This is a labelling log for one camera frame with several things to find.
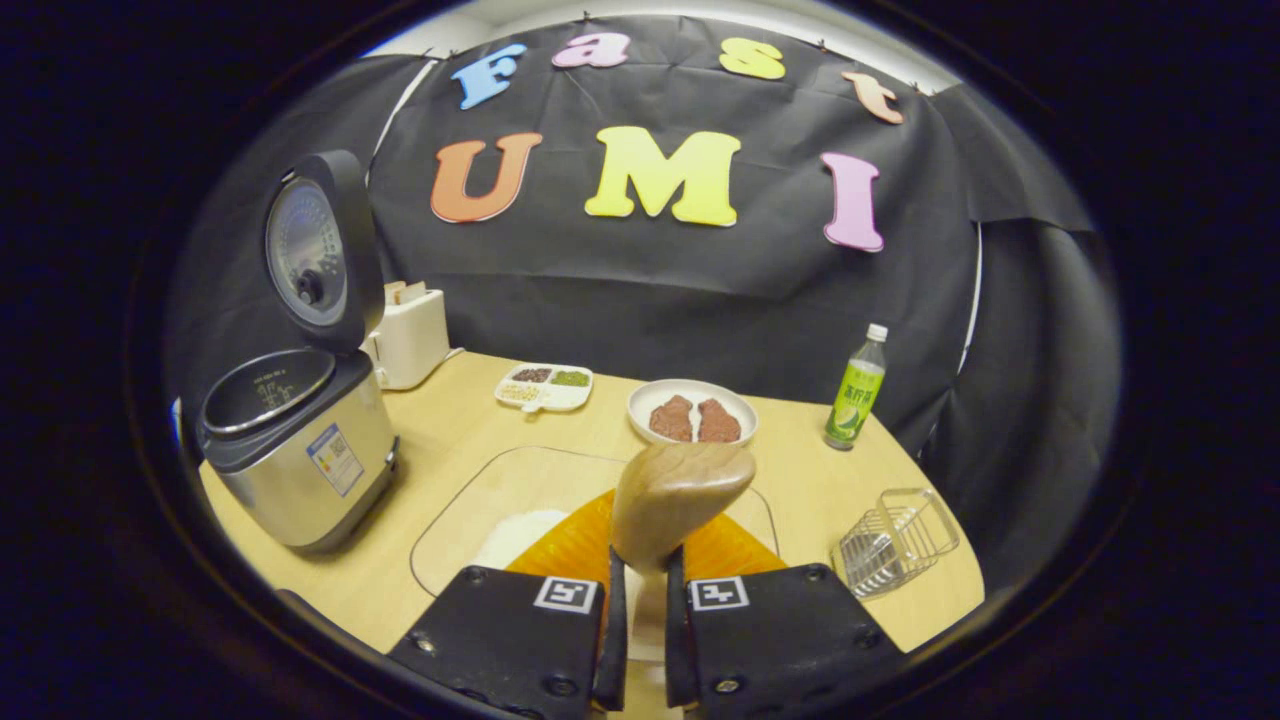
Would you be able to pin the white toaster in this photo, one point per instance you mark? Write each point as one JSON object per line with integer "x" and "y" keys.
{"x": 410, "y": 340}

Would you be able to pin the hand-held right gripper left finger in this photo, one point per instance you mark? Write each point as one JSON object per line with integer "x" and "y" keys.
{"x": 520, "y": 630}

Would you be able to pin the dark grey rice cooker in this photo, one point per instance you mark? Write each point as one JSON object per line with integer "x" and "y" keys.
{"x": 300, "y": 460}

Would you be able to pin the brown meat piece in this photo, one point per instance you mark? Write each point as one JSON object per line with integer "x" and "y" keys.
{"x": 718, "y": 423}
{"x": 672, "y": 420}

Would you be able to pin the black backdrop cloth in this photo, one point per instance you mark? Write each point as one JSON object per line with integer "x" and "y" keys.
{"x": 650, "y": 290}

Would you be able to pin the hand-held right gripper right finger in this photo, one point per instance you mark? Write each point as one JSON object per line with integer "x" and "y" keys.
{"x": 780, "y": 630}

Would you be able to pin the clear glass container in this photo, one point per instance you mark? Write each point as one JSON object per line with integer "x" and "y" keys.
{"x": 470, "y": 500}

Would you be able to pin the white round plate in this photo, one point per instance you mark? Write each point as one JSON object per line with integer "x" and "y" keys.
{"x": 690, "y": 388}

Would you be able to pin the green drink bottle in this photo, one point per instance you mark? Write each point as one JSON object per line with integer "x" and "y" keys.
{"x": 855, "y": 395}

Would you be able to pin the white divided bean dish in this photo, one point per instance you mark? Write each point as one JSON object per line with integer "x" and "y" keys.
{"x": 545, "y": 390}

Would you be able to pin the toast slice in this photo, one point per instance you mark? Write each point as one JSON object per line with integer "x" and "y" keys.
{"x": 393, "y": 293}
{"x": 415, "y": 292}

